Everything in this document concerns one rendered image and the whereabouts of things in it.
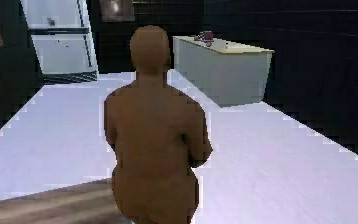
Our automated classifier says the brown human figure statue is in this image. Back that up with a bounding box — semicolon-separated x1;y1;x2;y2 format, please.
103;25;214;224

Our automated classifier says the white counter with tan top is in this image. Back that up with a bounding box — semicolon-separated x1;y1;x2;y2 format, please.
172;35;275;108

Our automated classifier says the small white box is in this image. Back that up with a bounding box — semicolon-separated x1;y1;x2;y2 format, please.
213;39;229;50

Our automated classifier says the dark red pot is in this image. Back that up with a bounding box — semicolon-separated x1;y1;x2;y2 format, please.
194;30;215;44

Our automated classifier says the white fridge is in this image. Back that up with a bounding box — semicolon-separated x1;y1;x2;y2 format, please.
19;0;99;85

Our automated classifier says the black fridge handle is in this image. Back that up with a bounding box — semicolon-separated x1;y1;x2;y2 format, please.
76;0;86;28
82;34;93;68

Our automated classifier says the grey framed wall picture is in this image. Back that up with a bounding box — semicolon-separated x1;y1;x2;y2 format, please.
98;0;136;23

